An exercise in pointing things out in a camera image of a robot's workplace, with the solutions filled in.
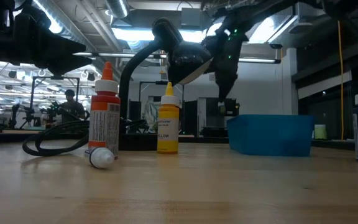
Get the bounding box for teal plastic bin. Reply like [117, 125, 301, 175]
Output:
[227, 114, 315, 157]

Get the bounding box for standing person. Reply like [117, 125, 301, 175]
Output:
[57, 89, 86, 124]

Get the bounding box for silver ceiling duct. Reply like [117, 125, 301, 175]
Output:
[104, 0, 130, 19]

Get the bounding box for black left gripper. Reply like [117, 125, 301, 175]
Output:
[0, 14, 93, 76]

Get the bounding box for pale green cup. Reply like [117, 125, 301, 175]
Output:
[314, 124, 328, 140]

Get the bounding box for yellow extension cable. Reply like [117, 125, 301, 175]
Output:
[336, 20, 345, 141]

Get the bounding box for background robot arms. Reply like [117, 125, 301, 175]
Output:
[7, 101, 62, 129]

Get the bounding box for large yellow food coloring bottle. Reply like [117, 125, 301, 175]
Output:
[156, 82, 180, 155]

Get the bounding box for black lamp power cord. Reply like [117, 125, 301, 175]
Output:
[22, 118, 150, 157]

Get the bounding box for black gooseneck desk lamp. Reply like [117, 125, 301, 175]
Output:
[118, 17, 214, 152]

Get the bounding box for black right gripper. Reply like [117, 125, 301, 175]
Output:
[208, 18, 250, 102]

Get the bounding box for black cabinet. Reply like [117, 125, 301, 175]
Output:
[197, 97, 239, 138]

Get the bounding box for small white-capped food coloring bottle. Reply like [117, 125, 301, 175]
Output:
[84, 146, 116, 170]

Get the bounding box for large orange food coloring bottle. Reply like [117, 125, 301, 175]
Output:
[88, 61, 121, 160]

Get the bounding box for pale hanging cloth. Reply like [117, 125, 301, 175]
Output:
[143, 100, 162, 131]

